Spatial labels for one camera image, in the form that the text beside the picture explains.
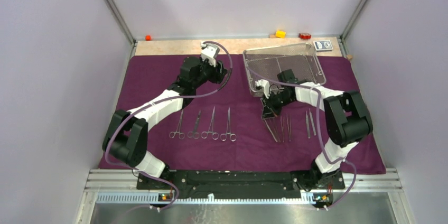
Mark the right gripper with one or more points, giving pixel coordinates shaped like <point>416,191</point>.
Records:
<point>268,112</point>

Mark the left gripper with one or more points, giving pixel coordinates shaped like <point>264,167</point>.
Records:
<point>216,76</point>

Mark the steel angled tweezers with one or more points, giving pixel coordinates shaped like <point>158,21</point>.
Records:
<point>270,127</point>

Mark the metal mesh instrument tray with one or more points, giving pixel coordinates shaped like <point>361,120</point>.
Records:
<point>268,62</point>

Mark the steel forceps clamp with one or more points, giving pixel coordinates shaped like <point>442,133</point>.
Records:
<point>211,132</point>

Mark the small steel hemostat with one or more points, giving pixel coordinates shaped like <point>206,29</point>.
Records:
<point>177,132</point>

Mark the blue playing card deck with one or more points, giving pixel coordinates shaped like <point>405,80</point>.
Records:
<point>323,45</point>

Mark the steel curved tweezers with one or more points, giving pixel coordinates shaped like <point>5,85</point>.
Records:
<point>282,129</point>

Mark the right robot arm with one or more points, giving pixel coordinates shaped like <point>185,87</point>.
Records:
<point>347,118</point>

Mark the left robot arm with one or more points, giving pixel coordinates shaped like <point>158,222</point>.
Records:
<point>126,137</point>

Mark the yellow small block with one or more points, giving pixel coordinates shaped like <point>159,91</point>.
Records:
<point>280,34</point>

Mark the red small block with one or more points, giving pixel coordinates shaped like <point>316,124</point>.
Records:
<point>305,36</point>

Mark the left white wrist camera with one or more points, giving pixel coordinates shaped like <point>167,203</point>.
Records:
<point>209,53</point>

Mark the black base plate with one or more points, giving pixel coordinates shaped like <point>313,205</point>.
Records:
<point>240,185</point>

